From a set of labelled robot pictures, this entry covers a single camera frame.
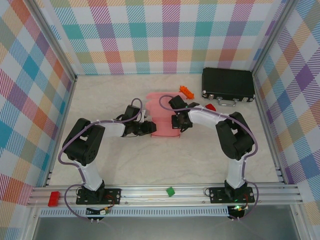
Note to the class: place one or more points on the aluminium frame post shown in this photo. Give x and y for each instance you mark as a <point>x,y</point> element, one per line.
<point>272,37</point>
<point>53,41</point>

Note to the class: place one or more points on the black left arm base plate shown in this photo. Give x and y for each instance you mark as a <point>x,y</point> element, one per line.
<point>112,196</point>

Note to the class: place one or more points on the aluminium side rail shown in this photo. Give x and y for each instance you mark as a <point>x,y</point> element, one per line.
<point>268,130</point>
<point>61,130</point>

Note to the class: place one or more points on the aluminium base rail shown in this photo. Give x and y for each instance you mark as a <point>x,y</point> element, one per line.
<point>150,197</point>

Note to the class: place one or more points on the red toy brick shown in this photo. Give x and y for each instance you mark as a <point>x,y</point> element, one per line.
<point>54,199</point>

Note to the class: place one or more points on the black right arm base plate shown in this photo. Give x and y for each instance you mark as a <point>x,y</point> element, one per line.
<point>217,195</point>

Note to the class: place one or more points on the orange plastic toy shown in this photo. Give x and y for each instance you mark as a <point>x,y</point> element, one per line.
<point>187,92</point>

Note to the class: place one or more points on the small green block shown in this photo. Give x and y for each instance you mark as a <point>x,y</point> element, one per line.
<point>170,191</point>

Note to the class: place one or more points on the grey metal panel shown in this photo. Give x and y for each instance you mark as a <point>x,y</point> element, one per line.
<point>162,228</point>

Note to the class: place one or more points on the black carrying case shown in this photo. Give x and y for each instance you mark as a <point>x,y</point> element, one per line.
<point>227,83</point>

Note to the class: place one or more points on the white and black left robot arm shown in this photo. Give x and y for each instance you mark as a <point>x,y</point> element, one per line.
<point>87,147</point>

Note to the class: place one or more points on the small red curved block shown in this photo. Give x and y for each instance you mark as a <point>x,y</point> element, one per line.
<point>211,107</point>

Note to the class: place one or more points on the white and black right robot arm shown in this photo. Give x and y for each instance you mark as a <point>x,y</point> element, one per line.
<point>235,140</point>

